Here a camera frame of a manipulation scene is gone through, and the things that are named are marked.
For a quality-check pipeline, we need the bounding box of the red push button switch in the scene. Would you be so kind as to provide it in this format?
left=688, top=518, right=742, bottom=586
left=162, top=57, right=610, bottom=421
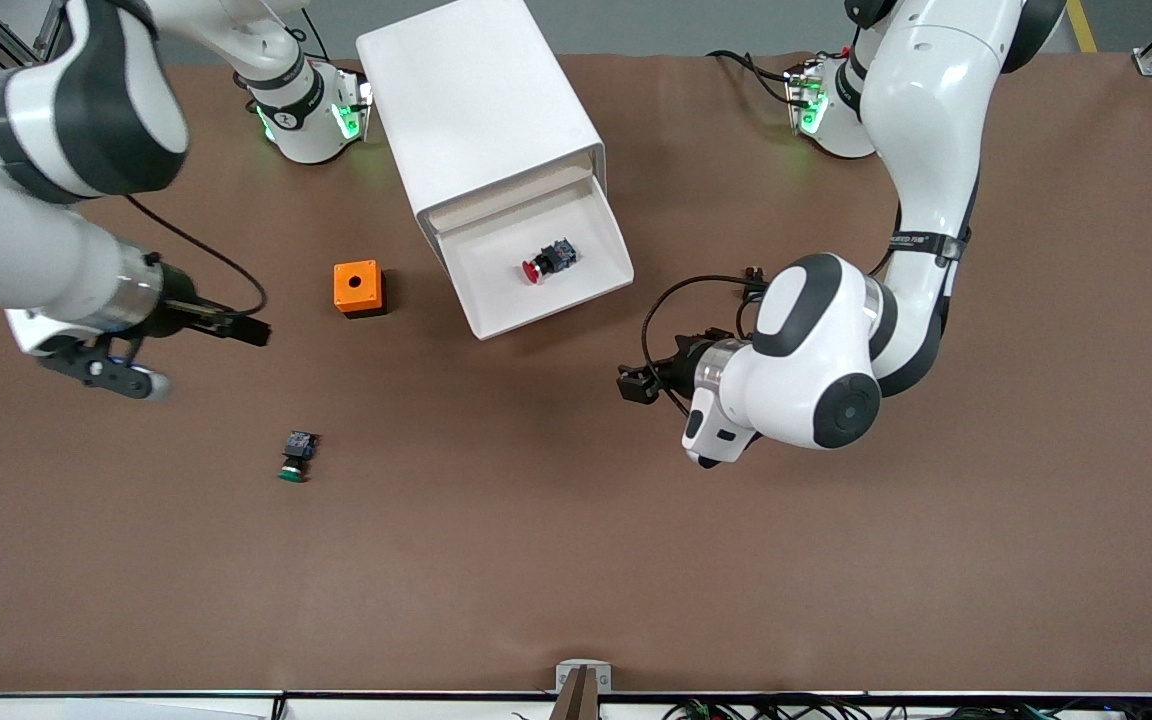
left=522, top=238, right=578, bottom=285

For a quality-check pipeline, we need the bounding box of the white plastic drawer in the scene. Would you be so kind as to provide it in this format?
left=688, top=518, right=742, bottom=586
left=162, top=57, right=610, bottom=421
left=434, top=165, right=635, bottom=342
left=419, top=150, right=605, bottom=238

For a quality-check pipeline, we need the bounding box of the white drawer cabinet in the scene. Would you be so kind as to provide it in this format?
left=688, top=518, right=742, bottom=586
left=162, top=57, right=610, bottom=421
left=355, top=0, right=609, bottom=299

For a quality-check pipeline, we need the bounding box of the orange button enclosure box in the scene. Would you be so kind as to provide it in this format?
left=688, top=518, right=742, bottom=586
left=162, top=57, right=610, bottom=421
left=333, top=260, right=388, bottom=319

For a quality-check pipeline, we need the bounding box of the green push button switch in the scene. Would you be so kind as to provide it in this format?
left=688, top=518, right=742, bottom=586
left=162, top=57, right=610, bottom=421
left=277, top=430, right=320, bottom=484

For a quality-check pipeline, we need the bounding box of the black right base cable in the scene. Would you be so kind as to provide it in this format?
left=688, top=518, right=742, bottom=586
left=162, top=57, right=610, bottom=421
left=298, top=8, right=329, bottom=63

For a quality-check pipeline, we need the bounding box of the black base cable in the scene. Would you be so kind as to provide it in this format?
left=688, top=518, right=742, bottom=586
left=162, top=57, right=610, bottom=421
left=706, top=50, right=797, bottom=106
left=298, top=8, right=329, bottom=63

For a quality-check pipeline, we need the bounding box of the grey mounting bracket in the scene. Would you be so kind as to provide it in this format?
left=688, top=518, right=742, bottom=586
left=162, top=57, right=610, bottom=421
left=555, top=659, right=613, bottom=694

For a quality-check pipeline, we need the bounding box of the black left base cable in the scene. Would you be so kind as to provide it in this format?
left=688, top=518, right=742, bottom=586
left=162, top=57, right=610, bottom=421
left=706, top=50, right=797, bottom=106

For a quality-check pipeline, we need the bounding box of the brown upright post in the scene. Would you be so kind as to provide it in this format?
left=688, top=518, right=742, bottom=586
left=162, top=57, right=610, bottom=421
left=550, top=667, right=601, bottom=720

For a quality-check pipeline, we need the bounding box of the black cable bundle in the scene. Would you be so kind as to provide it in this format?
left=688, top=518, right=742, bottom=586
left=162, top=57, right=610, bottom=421
left=511, top=695, right=1152, bottom=720

